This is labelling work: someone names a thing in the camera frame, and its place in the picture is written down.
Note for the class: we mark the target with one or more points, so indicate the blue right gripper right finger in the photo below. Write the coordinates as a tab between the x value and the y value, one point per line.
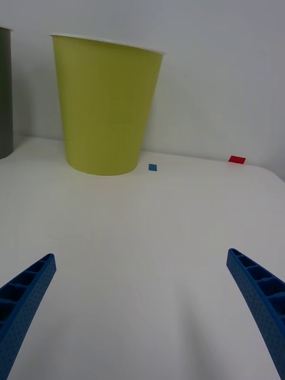
261	297

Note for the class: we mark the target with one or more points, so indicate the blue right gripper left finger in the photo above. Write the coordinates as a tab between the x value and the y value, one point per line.
20	302

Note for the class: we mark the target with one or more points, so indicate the yellow-green plastic waste bin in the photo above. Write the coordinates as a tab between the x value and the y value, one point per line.
104	107

